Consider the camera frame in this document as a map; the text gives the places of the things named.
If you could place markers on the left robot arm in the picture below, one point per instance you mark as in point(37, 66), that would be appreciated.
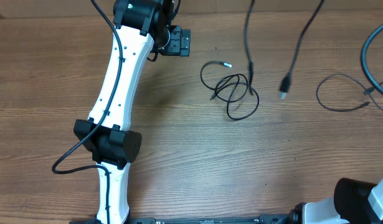
point(140, 28)

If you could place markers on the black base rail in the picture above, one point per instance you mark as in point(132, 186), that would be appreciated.
point(262, 219)

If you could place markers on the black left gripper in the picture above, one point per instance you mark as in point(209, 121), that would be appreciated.
point(176, 48)

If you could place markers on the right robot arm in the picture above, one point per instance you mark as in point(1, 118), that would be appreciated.
point(353, 202)

